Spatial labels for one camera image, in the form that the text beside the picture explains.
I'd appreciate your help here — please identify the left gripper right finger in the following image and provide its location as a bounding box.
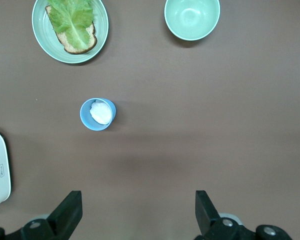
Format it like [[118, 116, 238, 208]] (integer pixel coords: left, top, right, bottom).
[[194, 190, 293, 240]]

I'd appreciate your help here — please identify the light green bowl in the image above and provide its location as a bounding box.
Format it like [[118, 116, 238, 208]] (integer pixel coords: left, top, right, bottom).
[[164, 0, 221, 41]]

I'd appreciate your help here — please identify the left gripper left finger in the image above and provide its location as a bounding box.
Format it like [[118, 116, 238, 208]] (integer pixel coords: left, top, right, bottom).
[[0, 190, 84, 240]]

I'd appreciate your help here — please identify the light green plate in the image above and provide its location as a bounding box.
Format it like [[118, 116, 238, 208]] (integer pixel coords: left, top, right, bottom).
[[31, 0, 110, 64]]

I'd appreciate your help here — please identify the blue cup with white filling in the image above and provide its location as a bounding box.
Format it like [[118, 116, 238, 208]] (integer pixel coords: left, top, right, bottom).
[[79, 97, 117, 132]]

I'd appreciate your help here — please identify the brown bread slice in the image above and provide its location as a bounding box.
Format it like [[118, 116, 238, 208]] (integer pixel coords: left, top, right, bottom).
[[44, 4, 98, 55]]

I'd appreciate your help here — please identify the green lettuce leaf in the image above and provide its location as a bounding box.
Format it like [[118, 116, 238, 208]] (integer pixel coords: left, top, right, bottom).
[[46, 0, 95, 50]]

